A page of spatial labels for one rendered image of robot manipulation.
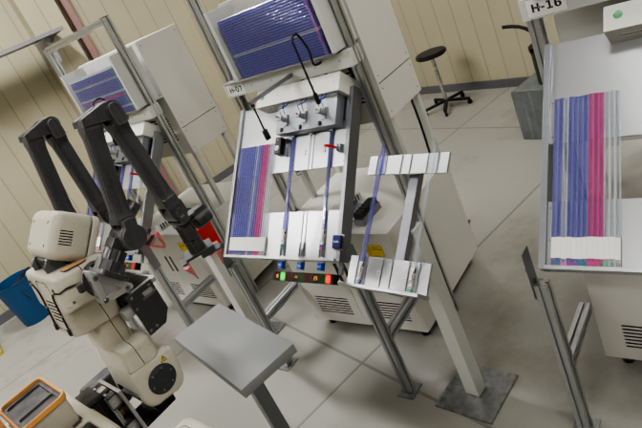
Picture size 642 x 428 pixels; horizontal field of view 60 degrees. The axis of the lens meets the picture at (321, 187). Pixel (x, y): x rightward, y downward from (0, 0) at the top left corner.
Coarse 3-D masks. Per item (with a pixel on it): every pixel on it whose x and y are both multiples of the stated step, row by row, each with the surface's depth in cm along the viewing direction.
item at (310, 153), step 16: (256, 128) 261; (272, 128) 253; (336, 128) 226; (256, 144) 258; (304, 144) 237; (320, 144) 230; (288, 160) 242; (304, 160) 235; (320, 160) 229; (336, 160) 223
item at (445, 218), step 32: (320, 192) 304; (384, 192) 271; (448, 192) 277; (384, 224) 243; (448, 224) 275; (384, 256) 243; (448, 256) 273; (320, 288) 283; (352, 288) 268; (352, 320) 283; (416, 320) 254
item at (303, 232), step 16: (272, 224) 240; (288, 224) 234; (304, 224) 227; (320, 224) 222; (336, 224) 216; (272, 240) 238; (288, 240) 232; (304, 240) 226; (304, 256) 224; (320, 256) 218
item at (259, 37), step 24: (288, 0) 215; (240, 24) 235; (264, 24) 228; (288, 24) 221; (312, 24) 214; (240, 48) 242; (264, 48) 235; (288, 48) 227; (312, 48) 220; (264, 72) 242
